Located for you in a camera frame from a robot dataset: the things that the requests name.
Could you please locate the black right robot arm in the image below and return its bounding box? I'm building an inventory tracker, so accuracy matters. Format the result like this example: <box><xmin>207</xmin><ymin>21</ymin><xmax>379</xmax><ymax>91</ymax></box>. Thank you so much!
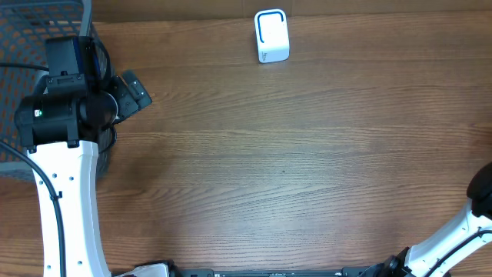
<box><xmin>378</xmin><ymin>164</ymin><xmax>491</xmax><ymax>277</ymax></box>

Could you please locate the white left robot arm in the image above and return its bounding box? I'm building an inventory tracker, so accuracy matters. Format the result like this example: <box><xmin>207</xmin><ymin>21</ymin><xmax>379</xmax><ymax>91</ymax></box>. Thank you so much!
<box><xmin>15</xmin><ymin>36</ymin><xmax>152</xmax><ymax>276</ymax></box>

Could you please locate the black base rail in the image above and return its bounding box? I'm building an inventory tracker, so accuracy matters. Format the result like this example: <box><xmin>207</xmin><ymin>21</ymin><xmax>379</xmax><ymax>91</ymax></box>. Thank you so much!
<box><xmin>113</xmin><ymin>260</ymin><xmax>385</xmax><ymax>277</ymax></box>

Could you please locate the white barcode scanner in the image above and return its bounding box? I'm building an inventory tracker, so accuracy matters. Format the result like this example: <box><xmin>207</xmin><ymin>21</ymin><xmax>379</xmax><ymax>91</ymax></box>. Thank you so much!
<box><xmin>254</xmin><ymin>8</ymin><xmax>290</xmax><ymax>64</ymax></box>

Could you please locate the grey plastic basket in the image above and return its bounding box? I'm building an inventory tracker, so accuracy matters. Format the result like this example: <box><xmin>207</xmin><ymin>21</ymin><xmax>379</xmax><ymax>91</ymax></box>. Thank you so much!
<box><xmin>0</xmin><ymin>0</ymin><xmax>115</xmax><ymax>184</ymax></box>

